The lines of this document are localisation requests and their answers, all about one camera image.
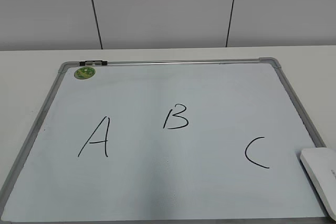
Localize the white board with grey frame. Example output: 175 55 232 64
1 58 327 223

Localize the black and silver board clip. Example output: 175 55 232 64
79 60 108 66

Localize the round green magnet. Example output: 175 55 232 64
74 67 96 80

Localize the white rectangular board eraser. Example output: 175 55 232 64
300 147 335 220

